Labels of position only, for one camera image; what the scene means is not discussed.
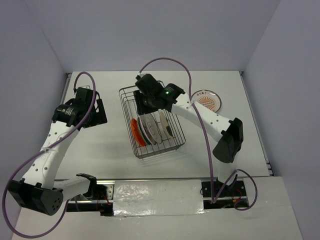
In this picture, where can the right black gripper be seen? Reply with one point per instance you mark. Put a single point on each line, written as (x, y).
(138, 96)

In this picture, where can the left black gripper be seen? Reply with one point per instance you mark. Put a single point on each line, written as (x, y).
(99, 117)

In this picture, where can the white plate grey lines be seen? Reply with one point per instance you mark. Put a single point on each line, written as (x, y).
(153, 127)

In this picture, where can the plate with orange sunburst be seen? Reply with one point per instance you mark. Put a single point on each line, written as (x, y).
(208, 99)

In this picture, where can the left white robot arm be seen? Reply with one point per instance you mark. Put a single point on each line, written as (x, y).
(38, 190)

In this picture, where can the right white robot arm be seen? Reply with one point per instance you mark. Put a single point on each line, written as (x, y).
(228, 133)

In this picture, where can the green rimmed white plate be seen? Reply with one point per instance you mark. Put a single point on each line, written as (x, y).
(147, 142)

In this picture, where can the white plate with pink pattern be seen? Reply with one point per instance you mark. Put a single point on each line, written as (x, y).
(145, 129)

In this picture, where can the cream plate with dark edge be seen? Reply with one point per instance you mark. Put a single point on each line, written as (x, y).
(165, 125)

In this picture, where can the silver foil covered panel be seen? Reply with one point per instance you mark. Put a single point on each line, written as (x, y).
(157, 198)

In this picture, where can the metal wire dish rack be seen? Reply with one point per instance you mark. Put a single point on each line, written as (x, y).
(129, 109)

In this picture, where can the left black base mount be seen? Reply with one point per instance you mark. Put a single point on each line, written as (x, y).
(102, 200)

